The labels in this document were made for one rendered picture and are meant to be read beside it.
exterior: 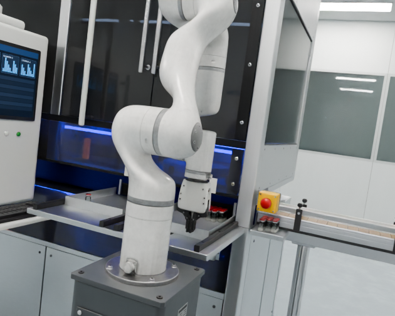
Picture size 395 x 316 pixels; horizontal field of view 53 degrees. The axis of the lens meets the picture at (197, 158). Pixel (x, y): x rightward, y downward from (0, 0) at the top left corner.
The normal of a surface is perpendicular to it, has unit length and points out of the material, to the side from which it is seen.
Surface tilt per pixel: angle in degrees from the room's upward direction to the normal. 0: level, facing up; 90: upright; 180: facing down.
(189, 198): 91
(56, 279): 90
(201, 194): 88
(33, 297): 90
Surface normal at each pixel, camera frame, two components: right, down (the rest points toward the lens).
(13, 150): 0.91, 0.15
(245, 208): -0.38, 0.04
